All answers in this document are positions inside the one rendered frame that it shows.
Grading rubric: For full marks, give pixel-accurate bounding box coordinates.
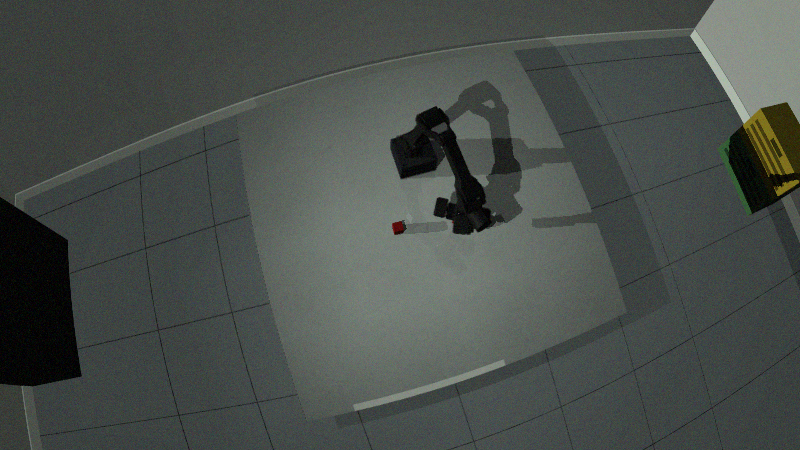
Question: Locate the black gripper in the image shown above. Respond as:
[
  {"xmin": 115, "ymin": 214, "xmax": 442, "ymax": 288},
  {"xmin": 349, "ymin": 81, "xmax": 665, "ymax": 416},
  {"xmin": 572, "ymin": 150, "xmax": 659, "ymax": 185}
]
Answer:
[{"xmin": 434, "ymin": 197, "xmax": 490, "ymax": 220}]

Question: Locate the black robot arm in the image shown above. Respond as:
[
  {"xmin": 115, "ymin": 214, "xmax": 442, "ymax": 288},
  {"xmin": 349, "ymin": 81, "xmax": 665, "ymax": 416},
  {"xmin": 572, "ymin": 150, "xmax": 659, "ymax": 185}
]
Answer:
[{"xmin": 398, "ymin": 106, "xmax": 491, "ymax": 235}]

